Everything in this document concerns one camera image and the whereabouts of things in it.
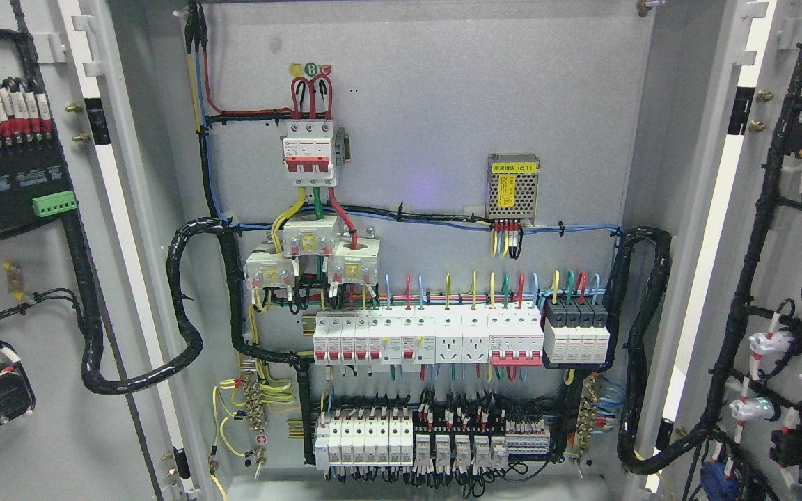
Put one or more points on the white current transformer group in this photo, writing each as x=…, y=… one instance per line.
x=308, y=241

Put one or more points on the white socket breaker row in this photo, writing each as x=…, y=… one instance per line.
x=378, y=339

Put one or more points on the metal mesh power supply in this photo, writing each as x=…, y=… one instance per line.
x=512, y=186

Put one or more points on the black white surge protector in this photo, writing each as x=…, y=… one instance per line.
x=575, y=334

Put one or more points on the lower relay terminal row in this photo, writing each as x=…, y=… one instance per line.
x=431, y=445

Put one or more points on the brass ground terminal bar left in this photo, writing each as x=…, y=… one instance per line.
x=253, y=392

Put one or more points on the brass ground terminal bar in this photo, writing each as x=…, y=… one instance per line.
x=586, y=416
x=253, y=392

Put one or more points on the brass ground terminal bar right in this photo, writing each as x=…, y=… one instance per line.
x=586, y=416

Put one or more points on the black digital power meter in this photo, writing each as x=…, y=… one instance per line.
x=29, y=171

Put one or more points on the main red handle breaker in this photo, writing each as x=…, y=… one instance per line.
x=310, y=152

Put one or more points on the red handle circuit breaker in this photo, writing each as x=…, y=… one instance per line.
x=516, y=338

